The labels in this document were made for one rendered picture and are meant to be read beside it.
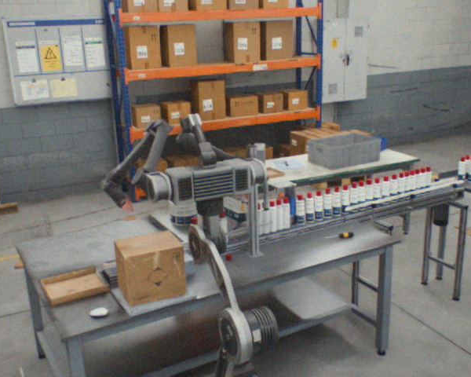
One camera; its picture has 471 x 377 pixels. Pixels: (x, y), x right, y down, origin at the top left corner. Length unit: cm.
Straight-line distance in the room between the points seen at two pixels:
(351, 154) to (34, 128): 407
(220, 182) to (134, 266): 59
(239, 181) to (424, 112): 783
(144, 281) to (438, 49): 825
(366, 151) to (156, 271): 315
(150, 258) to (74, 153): 500
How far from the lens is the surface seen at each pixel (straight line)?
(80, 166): 774
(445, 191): 455
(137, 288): 285
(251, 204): 327
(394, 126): 996
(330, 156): 526
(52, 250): 374
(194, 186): 263
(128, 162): 313
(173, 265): 286
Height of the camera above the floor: 222
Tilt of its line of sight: 17 degrees down
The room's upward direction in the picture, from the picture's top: 2 degrees counter-clockwise
